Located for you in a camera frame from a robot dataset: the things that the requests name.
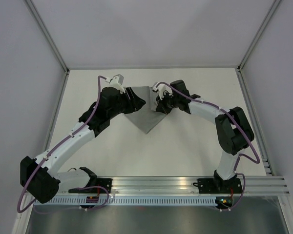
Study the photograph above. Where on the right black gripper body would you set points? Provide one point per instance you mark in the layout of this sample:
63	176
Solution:
168	103

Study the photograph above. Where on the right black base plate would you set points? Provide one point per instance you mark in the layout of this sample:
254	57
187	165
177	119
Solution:
205	186

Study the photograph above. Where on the white slotted cable duct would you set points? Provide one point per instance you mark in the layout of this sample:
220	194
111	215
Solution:
134	200

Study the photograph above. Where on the grey cloth napkin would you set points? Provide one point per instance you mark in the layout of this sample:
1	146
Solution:
146	118

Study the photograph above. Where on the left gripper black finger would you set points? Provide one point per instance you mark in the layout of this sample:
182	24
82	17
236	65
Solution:
137	103
131	95

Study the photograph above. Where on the left aluminium frame post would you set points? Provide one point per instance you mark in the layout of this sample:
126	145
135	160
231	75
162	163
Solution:
46	34

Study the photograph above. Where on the aluminium frame post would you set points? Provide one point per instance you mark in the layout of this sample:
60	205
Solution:
46	34
259	33

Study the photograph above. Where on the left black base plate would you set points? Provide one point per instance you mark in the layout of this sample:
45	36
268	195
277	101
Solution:
103	185

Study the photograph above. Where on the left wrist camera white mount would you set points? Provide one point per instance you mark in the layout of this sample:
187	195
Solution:
116	82

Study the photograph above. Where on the right aluminium frame post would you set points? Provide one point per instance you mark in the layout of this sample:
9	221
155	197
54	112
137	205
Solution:
259	33

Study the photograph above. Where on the aluminium mounting rail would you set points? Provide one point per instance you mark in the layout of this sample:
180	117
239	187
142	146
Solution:
183	185

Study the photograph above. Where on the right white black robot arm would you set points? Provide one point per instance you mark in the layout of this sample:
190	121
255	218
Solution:
234	131

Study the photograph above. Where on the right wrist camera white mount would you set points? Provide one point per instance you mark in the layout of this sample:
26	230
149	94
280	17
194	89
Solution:
161	89

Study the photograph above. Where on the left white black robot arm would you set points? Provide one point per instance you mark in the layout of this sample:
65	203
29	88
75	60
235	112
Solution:
37	175

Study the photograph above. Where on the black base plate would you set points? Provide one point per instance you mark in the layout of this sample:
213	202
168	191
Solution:
205	186
103	185

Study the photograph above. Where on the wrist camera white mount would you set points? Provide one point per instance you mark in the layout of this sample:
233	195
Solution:
161	89
116	82

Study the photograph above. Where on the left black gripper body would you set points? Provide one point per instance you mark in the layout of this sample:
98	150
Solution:
124	105

